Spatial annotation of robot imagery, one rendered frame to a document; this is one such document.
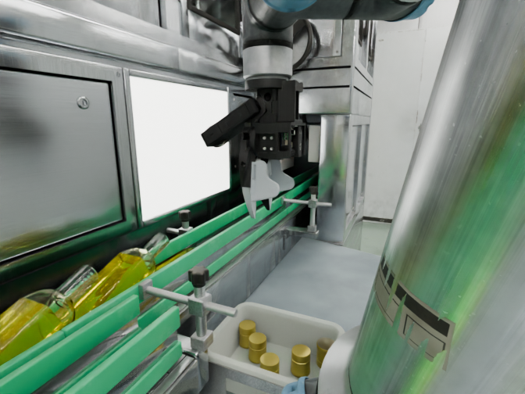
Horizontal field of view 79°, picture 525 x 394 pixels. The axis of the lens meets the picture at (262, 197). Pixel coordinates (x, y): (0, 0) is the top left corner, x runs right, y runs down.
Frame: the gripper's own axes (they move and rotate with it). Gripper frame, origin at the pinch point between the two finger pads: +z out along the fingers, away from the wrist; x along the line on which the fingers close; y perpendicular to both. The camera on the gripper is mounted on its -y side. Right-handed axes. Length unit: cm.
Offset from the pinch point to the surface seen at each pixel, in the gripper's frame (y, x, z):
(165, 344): -4.7, -18.9, 15.2
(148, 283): -13.0, -13.0, 10.9
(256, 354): -0.2, -0.8, 28.4
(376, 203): -11, 347, 77
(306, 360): 9.3, 0.1, 27.2
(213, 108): -31, 35, -19
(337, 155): -2, 71, -3
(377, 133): -16, 346, -6
